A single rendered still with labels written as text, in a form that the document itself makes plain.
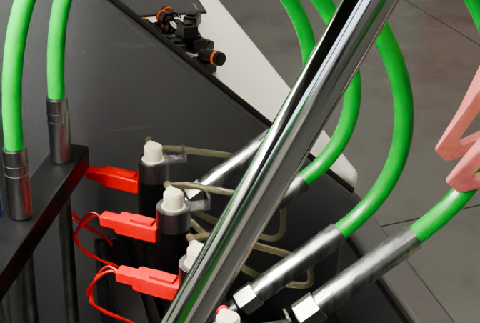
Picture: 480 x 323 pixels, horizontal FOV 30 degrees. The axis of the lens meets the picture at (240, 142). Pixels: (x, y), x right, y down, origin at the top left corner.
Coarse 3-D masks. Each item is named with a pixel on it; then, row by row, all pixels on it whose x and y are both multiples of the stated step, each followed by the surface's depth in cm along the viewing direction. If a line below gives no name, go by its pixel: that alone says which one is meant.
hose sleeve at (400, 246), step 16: (400, 240) 59; (416, 240) 59; (368, 256) 60; (384, 256) 59; (400, 256) 59; (352, 272) 59; (368, 272) 59; (384, 272) 59; (320, 288) 60; (336, 288) 59; (352, 288) 59; (320, 304) 59; (336, 304) 59
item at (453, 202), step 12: (468, 0) 52; (456, 192) 59; (468, 192) 58; (444, 204) 59; (456, 204) 59; (432, 216) 59; (444, 216) 59; (420, 228) 59; (432, 228) 59; (420, 240) 59
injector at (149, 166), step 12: (168, 156) 80; (144, 168) 78; (156, 168) 78; (168, 168) 79; (144, 180) 79; (156, 180) 79; (168, 180) 80; (144, 192) 80; (156, 192) 79; (144, 204) 80; (144, 252) 84; (156, 252) 83; (156, 264) 84; (156, 300) 86
